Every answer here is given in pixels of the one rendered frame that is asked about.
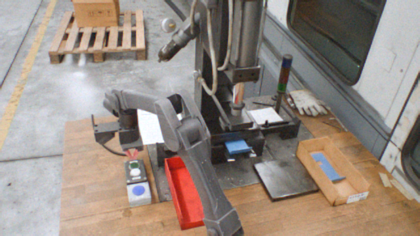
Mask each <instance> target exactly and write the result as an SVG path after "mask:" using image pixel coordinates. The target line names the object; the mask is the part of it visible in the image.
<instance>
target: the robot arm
mask: <svg viewBox="0 0 420 236"><path fill-rule="evenodd" d="M181 99H182V101H181ZM182 105H183V108H184V114H185V117H184V118H182V119H180V120H179V118H178V116H177V115H178V114H180V113H182V111H183V108H182ZM103 106H104V107H105V108H106V109H107V110H108V111H109V112H110V113H111V114H113V115H114V116H115V117H119V119H117V121H114V122H109V123H99V124H94V135H95V139H96V142H98V144H100V145H101V146H103V145H104V144H106V143H107V142H108V141H109V140H111V139H112V138H114V137H115V132H118V133H119V143H120V145H121V150H122V151H123V152H124V153H125V154H126V155H127V156H128V157H129V158H130V159H131V160H135V159H136V157H137V155H138V153H139V152H140V151H144V146H143V142H142V136H141V133H140V128H139V123H138V109H139V110H142V111H146V112H148V113H152V114H155V115H157V118H158V121H159V125H160V129H161V134H162V136H163V141H164V142H165V145H166V146H167V147H168V148H169V149H170V150H171V151H174V152H177V153H178V156H179V157H180V158H181V159H182V161H183V163H184V164H185V166H186V168H187V169H188V171H189V174H190V176H191V177H192V180H193V182H194V185H195V187H196V189H197V192H198V194H199V197H200V199H201V203H202V207H203V213H204V216H205V217H204V218H203V222H204V224H205V226H206V228H207V231H206V233H207V236H243V235H244V233H245V232H244V230H243V227H242V222H241V220H240V217H239V215H238V212H237V210H236V208H235V207H233V206H232V203H231V202H230V201H229V200H228V199H227V198H226V196H225V194H224V192H223V190H222V188H221V186H220V184H219V181H218V179H217V175H216V174H215V171H214V168H213V165H212V164H211V160H210V158H209V154H208V150H207V144H206V142H205V140H206V139H207V137H206V135H205V134H206V132H207V127H206V124H205V121H204V120H203V117H202V116H201V113H200V111H199V109H198V107H197V105H196V103H195V101H194V99H192V96H191V94H190V92H189V91H188V90H186V89H182V90H180V91H177V92H164V91H160V90H155V89H151V88H147V87H144V86H143V85H141V84H140V83H139V82H135V81H131V82H130V83H126V84H124V85H121V86H119V87H116V88H113V89H112V90H109V91H108V92H105V99H104V101H103ZM129 149H135V152H134V154H133V155H131V152H130V151H129Z"/></svg>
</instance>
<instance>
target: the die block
mask: <svg viewBox="0 0 420 236"><path fill-rule="evenodd" d="M205 141H206V144H207V150H208V154H209V158H210V160H211V164H212V165H214V164H219V163H225V162H227V160H226V157H225V155H224V151H223V148H219V149H211V148H210V146H209V144H208V141H207V139H206V140H205ZM248 145H249V147H252V149H253V151H254V152H255V155H256V157H260V156H262V152H263V146H264V141H262V142H255V143H250V144H248ZM243 155H244V157H245V158H246V159H248V158H249V156H248V154H247V152H244V153H243Z"/></svg>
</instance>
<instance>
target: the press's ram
mask: <svg viewBox="0 0 420 236"><path fill-rule="evenodd" d="M244 90H245V82H244V83H238V84H236V85H234V90H233V88H232V87H231V85H230V83H219V84H217V90H216V92H215V93H214V94H213V95H212V97H213V100H214V102H215V103H216V105H217V107H218V109H219V111H220V113H221V115H222V116H217V117H208V118H203V120H204V121H205V124H206V127H207V132H206V135H207V138H208V140H209V143H210V144H216V143H220V142H228V141H233V140H241V139H245V138H253V137H257V136H259V133H260V129H261V128H260V126H259V125H258V124H257V122H256V120H255V119H254V118H253V116H252V114H251V113H250V112H247V110H246V109H245V103H244V102H243V96H244Z"/></svg>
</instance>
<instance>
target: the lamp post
mask: <svg viewBox="0 0 420 236"><path fill-rule="evenodd" d="M283 58H284V59H286V60H292V59H293V56H292V55H290V54H285V55H283ZM286 90H287V89H286ZM276 92H277V93H278V98H277V102H276V109H275V112H276V113H277V114H278V115H279V113H280V107H281V103H282V98H283V94H285V93H286V91H279V90H278V89H276ZM280 117H281V116H280ZM281 118H282V117H281Z"/></svg>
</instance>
